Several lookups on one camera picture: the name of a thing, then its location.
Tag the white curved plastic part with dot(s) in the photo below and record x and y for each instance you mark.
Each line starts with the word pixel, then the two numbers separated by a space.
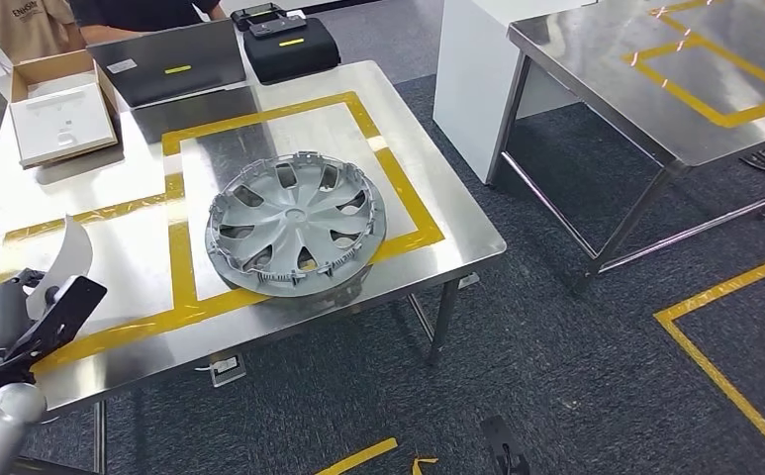
pixel 70 256

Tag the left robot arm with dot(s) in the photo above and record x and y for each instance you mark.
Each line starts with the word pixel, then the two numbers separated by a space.
pixel 2 426

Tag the stainless steel workbench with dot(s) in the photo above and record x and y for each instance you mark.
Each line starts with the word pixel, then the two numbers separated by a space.
pixel 451 226
pixel 605 85

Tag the white packaging insert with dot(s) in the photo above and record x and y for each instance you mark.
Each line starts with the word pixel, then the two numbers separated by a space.
pixel 61 124

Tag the open floor socket box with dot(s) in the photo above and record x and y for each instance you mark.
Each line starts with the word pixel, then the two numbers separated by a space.
pixel 468 282
pixel 228 370

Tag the open cardboard box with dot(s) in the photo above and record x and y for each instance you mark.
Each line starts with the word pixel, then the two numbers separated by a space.
pixel 47 65

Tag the person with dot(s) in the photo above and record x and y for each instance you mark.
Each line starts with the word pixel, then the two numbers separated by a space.
pixel 28 19
pixel 139 13

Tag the silver wheel hubcap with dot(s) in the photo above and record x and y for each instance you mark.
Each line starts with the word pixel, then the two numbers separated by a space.
pixel 293 216

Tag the yellow floor tape square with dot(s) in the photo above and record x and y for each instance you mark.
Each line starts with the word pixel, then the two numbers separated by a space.
pixel 665 316
pixel 356 457

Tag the black carrying case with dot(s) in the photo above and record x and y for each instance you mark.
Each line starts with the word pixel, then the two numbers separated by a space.
pixel 290 62

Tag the white cabinet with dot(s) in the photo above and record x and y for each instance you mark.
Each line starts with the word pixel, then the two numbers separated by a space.
pixel 467 85

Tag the black left wrist camera bracket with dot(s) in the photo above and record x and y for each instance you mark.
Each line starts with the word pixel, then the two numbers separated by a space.
pixel 70 308

